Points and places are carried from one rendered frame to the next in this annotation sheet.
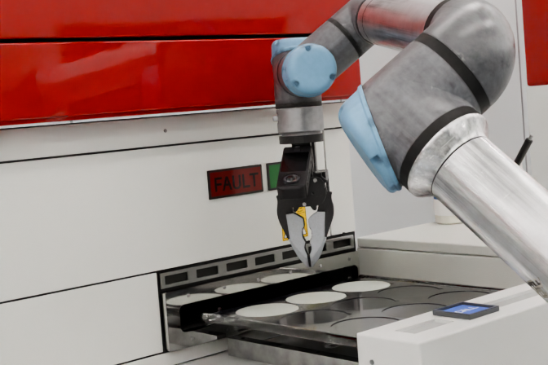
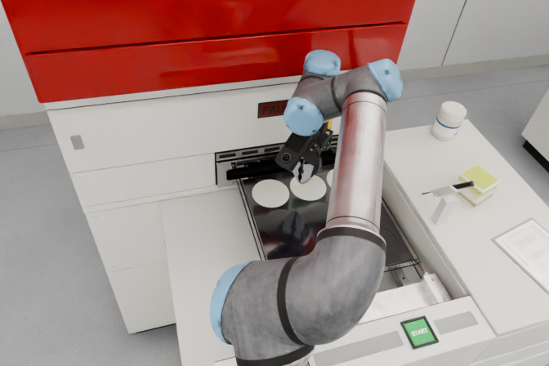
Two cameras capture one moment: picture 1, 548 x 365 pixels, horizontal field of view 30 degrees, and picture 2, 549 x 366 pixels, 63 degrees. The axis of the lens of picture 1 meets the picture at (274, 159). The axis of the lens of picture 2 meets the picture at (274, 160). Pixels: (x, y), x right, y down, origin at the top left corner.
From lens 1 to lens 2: 1.07 m
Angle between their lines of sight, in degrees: 45
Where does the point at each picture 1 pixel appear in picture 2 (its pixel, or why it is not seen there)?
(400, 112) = (238, 332)
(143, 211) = (207, 125)
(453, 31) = (298, 306)
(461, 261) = (403, 203)
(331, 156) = not seen: hidden behind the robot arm
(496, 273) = (415, 227)
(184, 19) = (242, 24)
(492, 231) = not seen: outside the picture
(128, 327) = (193, 176)
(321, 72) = (306, 127)
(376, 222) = not seen: outside the picture
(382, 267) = not seen: hidden behind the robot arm
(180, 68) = (234, 57)
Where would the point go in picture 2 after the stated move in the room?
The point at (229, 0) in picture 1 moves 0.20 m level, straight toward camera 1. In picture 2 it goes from (287, 6) to (243, 51)
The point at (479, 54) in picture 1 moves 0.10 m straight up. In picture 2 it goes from (309, 335) to (320, 294)
